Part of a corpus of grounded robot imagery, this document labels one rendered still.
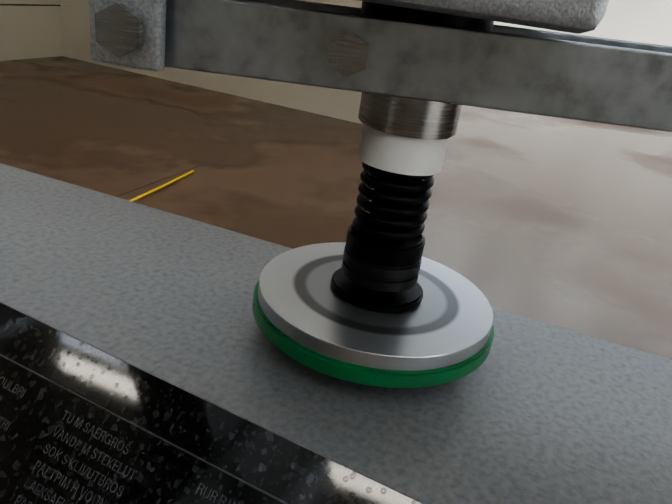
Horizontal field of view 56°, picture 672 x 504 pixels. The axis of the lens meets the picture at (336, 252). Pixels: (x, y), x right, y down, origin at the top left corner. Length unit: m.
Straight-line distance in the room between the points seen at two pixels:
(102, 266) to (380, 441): 0.36
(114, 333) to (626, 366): 0.49
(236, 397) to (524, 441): 0.23
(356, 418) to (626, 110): 0.30
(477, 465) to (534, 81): 0.28
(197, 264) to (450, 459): 0.36
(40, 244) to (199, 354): 0.27
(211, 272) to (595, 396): 0.40
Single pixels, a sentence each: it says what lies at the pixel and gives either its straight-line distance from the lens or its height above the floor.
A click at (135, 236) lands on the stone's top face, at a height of 0.87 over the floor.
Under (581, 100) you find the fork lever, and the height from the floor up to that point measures 1.12.
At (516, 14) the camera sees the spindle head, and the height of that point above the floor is 1.17.
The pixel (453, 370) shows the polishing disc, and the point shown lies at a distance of 0.51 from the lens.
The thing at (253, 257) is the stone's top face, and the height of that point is 0.87.
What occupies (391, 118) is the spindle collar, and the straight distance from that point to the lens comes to 0.48.
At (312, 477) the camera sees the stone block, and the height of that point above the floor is 0.85.
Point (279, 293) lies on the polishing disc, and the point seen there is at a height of 0.92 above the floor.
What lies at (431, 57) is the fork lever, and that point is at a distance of 0.45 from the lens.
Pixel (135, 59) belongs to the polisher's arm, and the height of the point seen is 1.11.
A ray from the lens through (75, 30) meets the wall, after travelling 7.21.
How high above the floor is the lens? 1.18
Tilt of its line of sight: 24 degrees down
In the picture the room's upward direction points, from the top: 9 degrees clockwise
